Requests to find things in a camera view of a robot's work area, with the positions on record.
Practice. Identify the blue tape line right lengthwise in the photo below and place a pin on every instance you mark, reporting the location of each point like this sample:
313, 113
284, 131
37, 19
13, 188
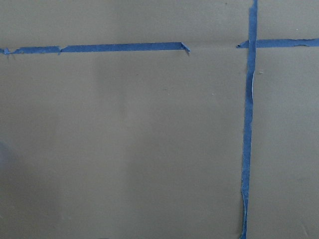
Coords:
248, 113

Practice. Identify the blue tape line crosswise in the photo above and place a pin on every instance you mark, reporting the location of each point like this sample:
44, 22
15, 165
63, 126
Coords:
157, 46

